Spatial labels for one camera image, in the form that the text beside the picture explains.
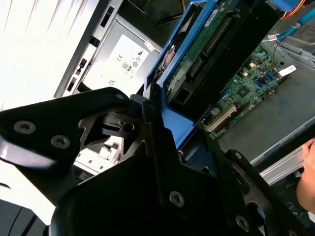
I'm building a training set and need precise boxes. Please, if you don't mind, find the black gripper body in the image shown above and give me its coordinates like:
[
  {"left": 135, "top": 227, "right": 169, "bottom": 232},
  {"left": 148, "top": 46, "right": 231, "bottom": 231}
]
[{"left": 49, "top": 153, "right": 271, "bottom": 236}]

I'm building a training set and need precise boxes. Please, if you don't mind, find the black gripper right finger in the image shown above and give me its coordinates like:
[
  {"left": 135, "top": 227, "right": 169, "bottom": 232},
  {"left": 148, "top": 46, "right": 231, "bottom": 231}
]
[{"left": 203, "top": 134, "right": 308, "bottom": 236}]

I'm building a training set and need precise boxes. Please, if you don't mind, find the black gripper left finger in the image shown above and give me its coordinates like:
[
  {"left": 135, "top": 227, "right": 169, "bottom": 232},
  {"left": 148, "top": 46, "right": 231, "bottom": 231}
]
[{"left": 0, "top": 87, "right": 185, "bottom": 209}]

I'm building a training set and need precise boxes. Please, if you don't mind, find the hard disk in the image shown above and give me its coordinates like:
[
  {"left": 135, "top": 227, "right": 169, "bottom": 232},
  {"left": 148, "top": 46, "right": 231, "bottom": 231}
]
[{"left": 144, "top": 0, "right": 280, "bottom": 151}]

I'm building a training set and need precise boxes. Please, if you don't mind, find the person's hand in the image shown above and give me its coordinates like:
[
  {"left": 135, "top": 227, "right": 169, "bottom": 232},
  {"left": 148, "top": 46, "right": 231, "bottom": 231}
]
[{"left": 296, "top": 137, "right": 315, "bottom": 213}]

